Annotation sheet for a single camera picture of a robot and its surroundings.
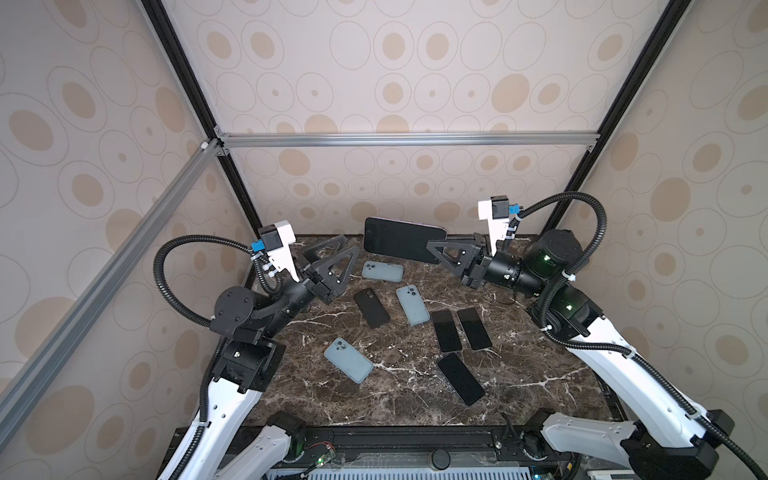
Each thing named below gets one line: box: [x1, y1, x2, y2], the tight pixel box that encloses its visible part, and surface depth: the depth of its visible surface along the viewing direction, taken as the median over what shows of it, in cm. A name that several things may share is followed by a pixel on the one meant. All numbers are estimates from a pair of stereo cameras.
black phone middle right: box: [457, 307, 492, 350], surface depth 97 cm
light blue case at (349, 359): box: [324, 337, 374, 384], surface depth 89 cm
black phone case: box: [354, 288, 390, 329], surface depth 103 cm
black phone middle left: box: [432, 309, 462, 352], surface depth 97 cm
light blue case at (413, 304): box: [396, 285, 431, 326], surface depth 102 cm
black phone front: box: [438, 352, 485, 406], surface depth 86 cm
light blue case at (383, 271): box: [362, 261, 404, 283], surface depth 111 cm
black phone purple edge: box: [364, 217, 447, 264], surface depth 51 cm
